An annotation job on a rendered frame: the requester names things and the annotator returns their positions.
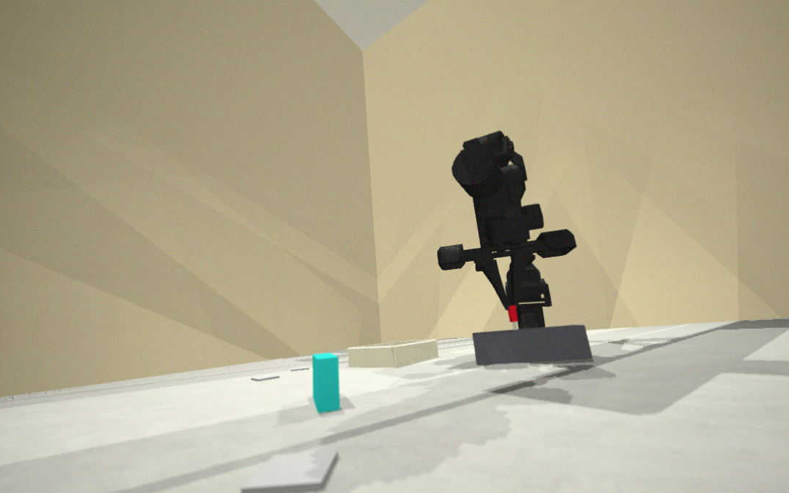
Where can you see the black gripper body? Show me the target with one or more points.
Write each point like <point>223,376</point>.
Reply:
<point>547,244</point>

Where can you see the red fuse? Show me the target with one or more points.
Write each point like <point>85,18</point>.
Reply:
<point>513,315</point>

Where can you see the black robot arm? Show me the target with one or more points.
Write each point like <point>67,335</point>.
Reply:
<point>482,169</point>

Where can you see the teal rectangular block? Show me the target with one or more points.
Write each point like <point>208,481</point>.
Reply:
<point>326,394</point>

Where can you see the cream shallow tray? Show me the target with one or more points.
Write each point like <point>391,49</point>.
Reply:
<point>392,354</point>

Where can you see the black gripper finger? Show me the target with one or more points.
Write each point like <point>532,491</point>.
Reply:
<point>517,268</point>
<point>491,271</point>

